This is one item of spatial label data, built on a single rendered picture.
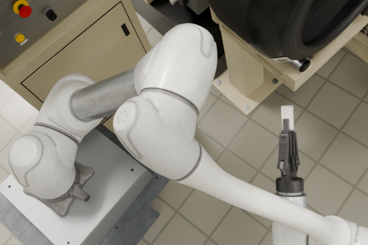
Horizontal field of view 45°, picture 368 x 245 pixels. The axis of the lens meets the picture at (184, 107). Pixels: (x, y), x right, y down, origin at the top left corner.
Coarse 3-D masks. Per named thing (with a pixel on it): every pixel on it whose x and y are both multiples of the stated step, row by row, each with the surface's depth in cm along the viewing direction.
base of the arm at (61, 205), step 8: (80, 168) 149; (88, 168) 150; (80, 176) 148; (88, 176) 149; (80, 184) 147; (24, 192) 149; (72, 192) 144; (80, 192) 144; (40, 200) 147; (48, 200) 143; (56, 200) 143; (64, 200) 145; (72, 200) 146; (56, 208) 144; (64, 208) 144
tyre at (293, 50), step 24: (216, 0) 115; (240, 0) 107; (264, 0) 101; (288, 0) 99; (312, 0) 102; (336, 0) 142; (360, 0) 132; (240, 24) 114; (264, 24) 106; (288, 24) 104; (312, 24) 142; (336, 24) 133; (264, 48) 115; (288, 48) 114; (312, 48) 125
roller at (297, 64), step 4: (296, 60) 137; (300, 60) 137; (304, 60) 136; (308, 60) 137; (292, 64) 139; (296, 64) 137; (300, 64) 136; (304, 64) 136; (308, 64) 137; (296, 68) 138; (300, 68) 137; (304, 68) 138
